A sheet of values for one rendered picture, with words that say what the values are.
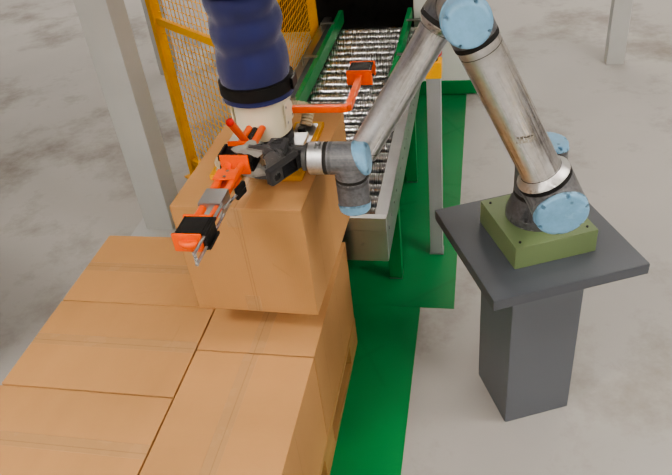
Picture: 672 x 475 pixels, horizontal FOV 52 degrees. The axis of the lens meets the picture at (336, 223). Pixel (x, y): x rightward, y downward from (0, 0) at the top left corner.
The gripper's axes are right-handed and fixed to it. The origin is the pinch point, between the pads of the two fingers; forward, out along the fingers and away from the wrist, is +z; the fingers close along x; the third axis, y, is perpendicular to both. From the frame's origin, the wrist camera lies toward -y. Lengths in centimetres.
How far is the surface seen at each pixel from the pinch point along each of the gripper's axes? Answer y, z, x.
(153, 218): 124, 108, -110
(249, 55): 18.0, -2.9, 23.4
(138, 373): -22, 39, -65
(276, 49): 23.4, -9.3, 22.8
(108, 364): -19, 51, -65
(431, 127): 112, -45, -50
